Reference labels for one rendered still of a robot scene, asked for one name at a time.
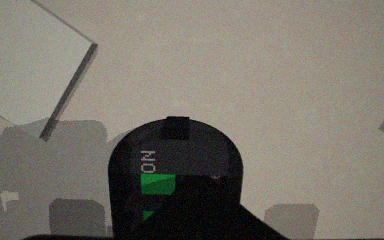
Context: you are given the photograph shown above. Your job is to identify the black rounded unit with label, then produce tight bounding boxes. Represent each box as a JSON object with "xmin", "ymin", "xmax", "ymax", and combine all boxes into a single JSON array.
[{"xmin": 108, "ymin": 116, "xmax": 244, "ymax": 238}]

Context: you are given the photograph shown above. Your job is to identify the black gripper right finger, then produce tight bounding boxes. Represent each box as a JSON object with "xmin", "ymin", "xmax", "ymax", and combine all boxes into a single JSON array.
[{"xmin": 198, "ymin": 175, "xmax": 291, "ymax": 240}]

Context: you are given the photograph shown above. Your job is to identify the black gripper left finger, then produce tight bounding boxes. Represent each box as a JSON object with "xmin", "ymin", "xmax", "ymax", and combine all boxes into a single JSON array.
[{"xmin": 22, "ymin": 175, "xmax": 199, "ymax": 240}]

